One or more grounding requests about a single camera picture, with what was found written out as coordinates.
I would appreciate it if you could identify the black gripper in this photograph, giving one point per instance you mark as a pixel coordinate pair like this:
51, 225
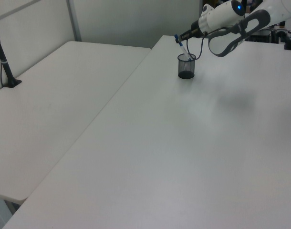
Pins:
190, 32

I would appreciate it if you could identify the blue and white marker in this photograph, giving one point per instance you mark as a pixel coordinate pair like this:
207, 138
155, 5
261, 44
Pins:
184, 50

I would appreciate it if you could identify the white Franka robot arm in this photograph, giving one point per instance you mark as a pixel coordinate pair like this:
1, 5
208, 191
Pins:
231, 14

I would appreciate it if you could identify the black mesh pen cup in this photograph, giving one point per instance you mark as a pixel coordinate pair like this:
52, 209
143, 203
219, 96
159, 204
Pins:
186, 69

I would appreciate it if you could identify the background lab equipment clutter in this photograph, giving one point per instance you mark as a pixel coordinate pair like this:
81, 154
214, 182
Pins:
272, 33

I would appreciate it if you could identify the white side table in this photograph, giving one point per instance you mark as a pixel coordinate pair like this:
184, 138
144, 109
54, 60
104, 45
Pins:
52, 95

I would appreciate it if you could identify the black pole with white tie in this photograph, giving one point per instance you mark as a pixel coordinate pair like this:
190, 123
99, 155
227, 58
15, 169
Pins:
4, 64

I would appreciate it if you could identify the grey partition post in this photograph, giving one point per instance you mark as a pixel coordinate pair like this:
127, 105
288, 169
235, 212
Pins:
74, 21

